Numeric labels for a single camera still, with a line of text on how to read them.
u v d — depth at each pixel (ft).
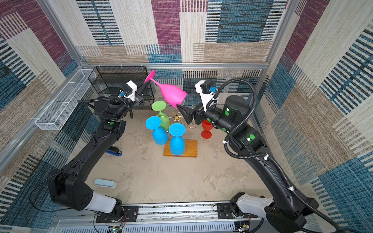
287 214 1.23
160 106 2.46
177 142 2.31
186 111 1.53
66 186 1.36
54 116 2.31
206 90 1.37
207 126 2.92
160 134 2.51
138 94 1.86
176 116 2.39
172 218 2.39
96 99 1.56
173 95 1.97
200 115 1.63
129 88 1.62
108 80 3.45
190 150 3.07
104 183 2.66
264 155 1.28
